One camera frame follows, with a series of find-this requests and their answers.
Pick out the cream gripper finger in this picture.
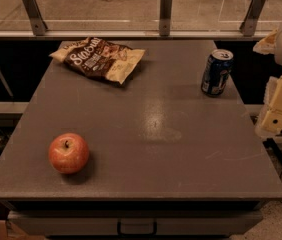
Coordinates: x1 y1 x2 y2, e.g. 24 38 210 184
253 29 278 55
255 76 282 138

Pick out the blue pepsi can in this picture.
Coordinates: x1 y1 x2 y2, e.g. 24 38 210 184
201 49 234 97

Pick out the red apple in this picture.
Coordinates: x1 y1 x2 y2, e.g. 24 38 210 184
48 133 89 174

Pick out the brown and cream chip bag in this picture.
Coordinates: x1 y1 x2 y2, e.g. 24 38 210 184
50 37 145 84

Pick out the clear acrylic barrier panel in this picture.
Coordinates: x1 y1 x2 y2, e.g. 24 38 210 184
0 0 282 32

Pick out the cardboard box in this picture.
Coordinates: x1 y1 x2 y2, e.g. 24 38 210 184
0 203 46 240

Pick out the right metal bracket post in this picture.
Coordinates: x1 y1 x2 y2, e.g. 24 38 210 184
240 0 266 37

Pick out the metal bracket post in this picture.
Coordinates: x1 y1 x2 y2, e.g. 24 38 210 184
159 0 172 36
240 0 266 37
22 0 47 36

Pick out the middle metal bracket post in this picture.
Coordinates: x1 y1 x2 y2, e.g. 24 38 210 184
159 0 172 36

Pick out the grey drawer with handle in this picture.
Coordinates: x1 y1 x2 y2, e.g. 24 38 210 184
8 211 263 237

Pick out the left metal bracket post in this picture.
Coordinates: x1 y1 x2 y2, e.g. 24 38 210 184
22 0 47 36

